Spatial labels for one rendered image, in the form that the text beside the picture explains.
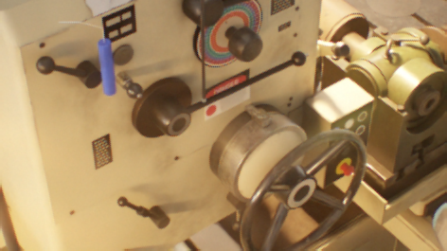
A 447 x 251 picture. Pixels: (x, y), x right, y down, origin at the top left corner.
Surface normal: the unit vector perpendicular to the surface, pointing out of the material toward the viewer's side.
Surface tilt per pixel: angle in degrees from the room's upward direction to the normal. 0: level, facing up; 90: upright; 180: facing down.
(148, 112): 90
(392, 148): 90
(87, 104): 90
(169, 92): 90
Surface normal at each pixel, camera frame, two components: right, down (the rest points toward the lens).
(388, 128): -0.80, 0.40
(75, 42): 0.60, 0.55
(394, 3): 0.00, -0.73
